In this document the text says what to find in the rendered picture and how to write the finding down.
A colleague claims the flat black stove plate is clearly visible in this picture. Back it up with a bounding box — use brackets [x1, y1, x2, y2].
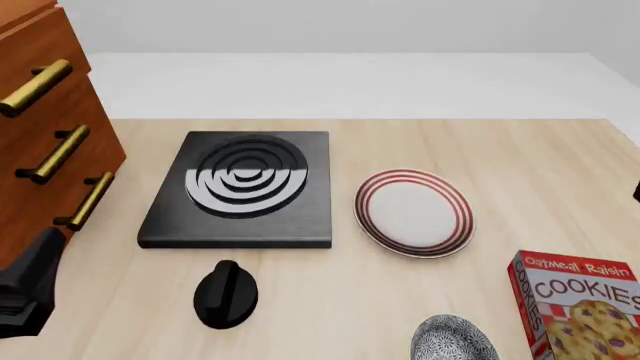
[136, 129, 334, 251]

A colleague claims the black white patterned bowl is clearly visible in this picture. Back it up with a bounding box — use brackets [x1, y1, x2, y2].
[410, 313, 502, 360]

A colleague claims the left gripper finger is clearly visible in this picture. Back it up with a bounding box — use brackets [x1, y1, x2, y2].
[0, 226, 67, 288]

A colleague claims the round black stove knob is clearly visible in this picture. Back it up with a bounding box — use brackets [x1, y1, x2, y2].
[192, 258, 260, 331]

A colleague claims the brass drawer handle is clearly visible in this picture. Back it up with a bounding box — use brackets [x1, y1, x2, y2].
[14, 123, 92, 186]
[53, 171, 116, 232]
[0, 58, 74, 119]

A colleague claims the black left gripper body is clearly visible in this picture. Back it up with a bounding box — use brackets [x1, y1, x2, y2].
[0, 279, 55, 338]

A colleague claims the white plate with red rings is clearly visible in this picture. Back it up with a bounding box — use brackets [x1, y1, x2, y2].
[353, 168, 478, 261]

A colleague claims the wooden cabinet drawer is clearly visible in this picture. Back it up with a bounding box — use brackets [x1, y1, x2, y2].
[0, 5, 94, 125]
[0, 111, 127, 270]
[0, 69, 113, 198]

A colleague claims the wooden cabinet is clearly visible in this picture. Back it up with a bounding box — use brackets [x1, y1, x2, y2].
[0, 0, 127, 270]

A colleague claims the oatmeal raisin cookies box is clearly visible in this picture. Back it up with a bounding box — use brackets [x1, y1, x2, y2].
[506, 249, 640, 360]

